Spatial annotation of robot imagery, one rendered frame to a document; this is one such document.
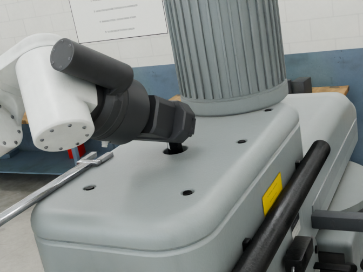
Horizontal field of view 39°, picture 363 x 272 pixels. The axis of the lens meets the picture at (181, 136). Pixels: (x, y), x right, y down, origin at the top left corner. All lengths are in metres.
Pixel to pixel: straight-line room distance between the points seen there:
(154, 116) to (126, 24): 5.14
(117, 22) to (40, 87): 5.30
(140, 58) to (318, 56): 1.95
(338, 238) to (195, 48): 0.56
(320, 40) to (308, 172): 4.21
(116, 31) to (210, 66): 5.01
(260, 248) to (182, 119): 0.19
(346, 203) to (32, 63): 0.89
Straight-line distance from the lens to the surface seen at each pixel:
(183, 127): 0.68
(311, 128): 1.19
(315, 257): 1.08
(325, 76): 5.07
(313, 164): 0.87
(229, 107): 0.88
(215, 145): 0.75
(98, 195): 0.66
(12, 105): 0.65
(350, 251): 1.20
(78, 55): 0.54
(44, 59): 0.57
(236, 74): 0.87
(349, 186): 1.36
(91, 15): 6.03
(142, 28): 5.69
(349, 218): 1.06
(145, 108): 0.64
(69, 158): 6.38
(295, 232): 0.93
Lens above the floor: 2.14
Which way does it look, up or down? 18 degrees down
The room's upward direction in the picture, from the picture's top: 10 degrees counter-clockwise
